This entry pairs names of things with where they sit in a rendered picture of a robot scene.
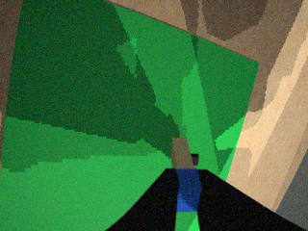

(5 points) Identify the green square zone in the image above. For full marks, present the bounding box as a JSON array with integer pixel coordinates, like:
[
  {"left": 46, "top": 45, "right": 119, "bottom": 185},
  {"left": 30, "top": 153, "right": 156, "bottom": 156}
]
[{"left": 0, "top": 0, "right": 259, "bottom": 231}]

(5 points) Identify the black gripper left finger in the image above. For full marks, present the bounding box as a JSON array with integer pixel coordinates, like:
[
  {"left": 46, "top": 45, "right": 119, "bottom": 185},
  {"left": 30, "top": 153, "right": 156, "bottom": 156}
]
[{"left": 105, "top": 168, "right": 178, "bottom": 231}]

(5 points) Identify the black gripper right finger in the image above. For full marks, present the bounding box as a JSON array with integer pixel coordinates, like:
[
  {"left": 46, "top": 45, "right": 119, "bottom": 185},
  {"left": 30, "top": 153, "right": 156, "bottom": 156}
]
[{"left": 196, "top": 169, "right": 307, "bottom": 231}]

